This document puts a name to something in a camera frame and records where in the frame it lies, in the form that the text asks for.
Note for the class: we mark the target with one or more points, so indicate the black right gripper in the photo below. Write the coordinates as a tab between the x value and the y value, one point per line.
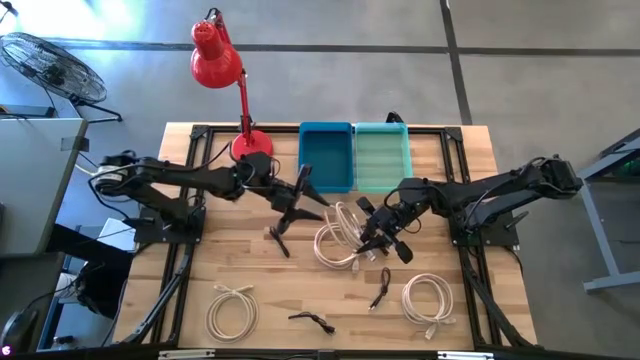
395	217

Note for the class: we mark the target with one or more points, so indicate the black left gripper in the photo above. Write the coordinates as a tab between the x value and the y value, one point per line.
285	197

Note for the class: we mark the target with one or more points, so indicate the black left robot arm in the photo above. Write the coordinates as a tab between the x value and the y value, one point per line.
175	172

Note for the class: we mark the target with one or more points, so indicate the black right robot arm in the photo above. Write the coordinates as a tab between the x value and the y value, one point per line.
500	187

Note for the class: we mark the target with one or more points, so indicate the blue plastic bin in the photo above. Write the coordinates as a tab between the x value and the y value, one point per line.
325	160

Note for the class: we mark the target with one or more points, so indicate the teal plastic bin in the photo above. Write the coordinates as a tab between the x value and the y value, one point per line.
382	160

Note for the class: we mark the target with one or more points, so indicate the black clamp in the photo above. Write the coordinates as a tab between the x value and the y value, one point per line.
395	118

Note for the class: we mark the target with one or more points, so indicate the red desk lamp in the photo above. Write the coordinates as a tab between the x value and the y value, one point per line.
215	65

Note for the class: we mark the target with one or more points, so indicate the black bag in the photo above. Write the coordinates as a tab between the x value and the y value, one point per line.
105	290

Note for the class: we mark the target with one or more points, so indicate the blue-grey metal stand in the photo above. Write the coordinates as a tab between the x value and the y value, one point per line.
600	235

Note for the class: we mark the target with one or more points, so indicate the grey side table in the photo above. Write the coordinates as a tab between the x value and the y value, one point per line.
35	185

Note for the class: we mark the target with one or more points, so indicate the black floor fan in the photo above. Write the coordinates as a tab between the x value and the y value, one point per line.
50	67

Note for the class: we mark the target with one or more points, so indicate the black round object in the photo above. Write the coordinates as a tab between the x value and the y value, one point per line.
17	332

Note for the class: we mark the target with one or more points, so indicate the black aluminium table frame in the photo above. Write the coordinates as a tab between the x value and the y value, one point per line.
280	129

